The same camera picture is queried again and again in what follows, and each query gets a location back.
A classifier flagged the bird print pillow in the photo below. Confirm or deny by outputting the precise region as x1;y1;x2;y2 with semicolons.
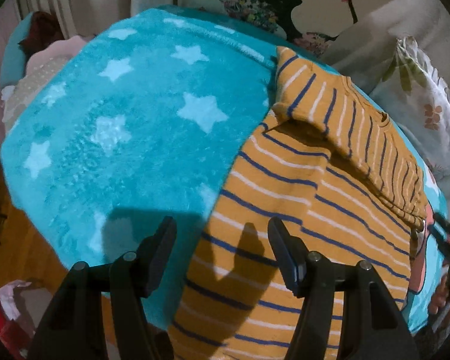
178;0;402;57

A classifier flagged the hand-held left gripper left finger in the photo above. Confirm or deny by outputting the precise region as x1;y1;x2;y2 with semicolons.
28;216;178;360

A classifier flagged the pink cloth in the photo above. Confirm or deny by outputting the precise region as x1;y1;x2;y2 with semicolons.
26;35;95;72

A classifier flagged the teal pillow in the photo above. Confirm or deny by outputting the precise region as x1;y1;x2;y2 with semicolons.
0;11;35;88

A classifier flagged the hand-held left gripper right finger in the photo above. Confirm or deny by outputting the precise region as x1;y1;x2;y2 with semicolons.
268;217;421;360

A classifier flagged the blue star print blanket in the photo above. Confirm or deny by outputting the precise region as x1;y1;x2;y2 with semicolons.
0;5;448;346

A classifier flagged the dark red cloth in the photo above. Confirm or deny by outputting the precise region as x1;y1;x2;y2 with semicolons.
19;11;65;61

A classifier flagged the yellow striped shirt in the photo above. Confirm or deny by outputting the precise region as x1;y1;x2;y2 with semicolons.
167;46;428;360

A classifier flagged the beige polka dot cloth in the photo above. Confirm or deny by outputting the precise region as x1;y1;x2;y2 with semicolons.
2;58;73;132

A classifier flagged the floral ruffled pillow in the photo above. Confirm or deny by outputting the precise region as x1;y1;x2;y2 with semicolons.
371;35;450;181

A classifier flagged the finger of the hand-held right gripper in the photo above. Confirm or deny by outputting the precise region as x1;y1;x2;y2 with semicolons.
427;213;450;256

